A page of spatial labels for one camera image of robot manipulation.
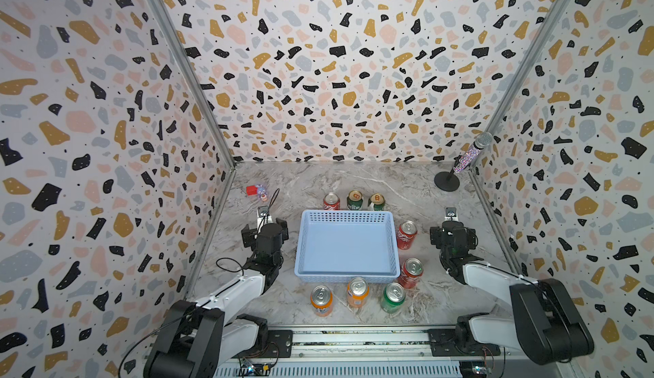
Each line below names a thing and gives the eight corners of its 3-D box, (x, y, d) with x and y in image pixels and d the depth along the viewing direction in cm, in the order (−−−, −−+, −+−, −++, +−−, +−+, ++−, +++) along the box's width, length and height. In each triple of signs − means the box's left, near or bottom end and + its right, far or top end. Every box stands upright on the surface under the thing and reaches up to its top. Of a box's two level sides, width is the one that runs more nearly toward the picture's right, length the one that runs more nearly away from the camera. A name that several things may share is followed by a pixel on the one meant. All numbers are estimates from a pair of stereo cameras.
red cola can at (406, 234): (395, 251, 96) (401, 235, 86) (393, 236, 100) (399, 220, 91) (411, 251, 96) (419, 235, 87) (409, 236, 100) (415, 220, 91)
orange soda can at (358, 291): (347, 308, 82) (348, 296, 73) (347, 289, 86) (348, 276, 77) (366, 308, 83) (369, 296, 73) (365, 289, 86) (368, 276, 77)
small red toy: (246, 195, 112) (242, 186, 108) (252, 188, 115) (249, 179, 111) (265, 202, 110) (262, 194, 105) (271, 195, 112) (268, 187, 108)
